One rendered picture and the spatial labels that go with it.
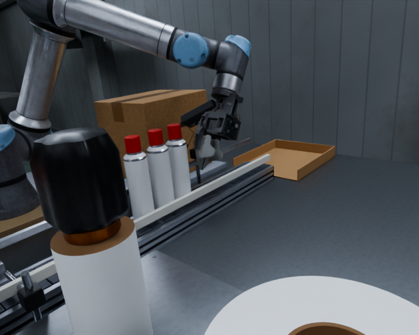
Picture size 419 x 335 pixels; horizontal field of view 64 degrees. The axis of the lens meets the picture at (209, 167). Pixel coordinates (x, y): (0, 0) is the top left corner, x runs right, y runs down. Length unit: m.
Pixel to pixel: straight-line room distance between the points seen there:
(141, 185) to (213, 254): 0.22
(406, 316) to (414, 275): 0.40
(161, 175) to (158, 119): 0.30
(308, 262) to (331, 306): 0.40
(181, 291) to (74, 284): 0.24
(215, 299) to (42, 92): 0.77
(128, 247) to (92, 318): 0.08
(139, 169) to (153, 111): 0.33
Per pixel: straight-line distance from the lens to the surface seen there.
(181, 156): 0.81
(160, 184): 0.79
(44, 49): 1.06
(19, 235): 0.71
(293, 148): 1.43
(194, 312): 0.54
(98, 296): 0.38
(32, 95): 1.09
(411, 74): 2.59
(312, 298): 0.34
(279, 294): 0.34
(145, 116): 1.01
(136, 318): 0.42
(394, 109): 2.64
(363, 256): 0.76
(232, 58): 0.92
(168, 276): 0.62
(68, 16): 0.89
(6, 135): 1.03
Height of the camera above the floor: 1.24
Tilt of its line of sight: 19 degrees down
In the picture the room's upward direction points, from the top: 5 degrees counter-clockwise
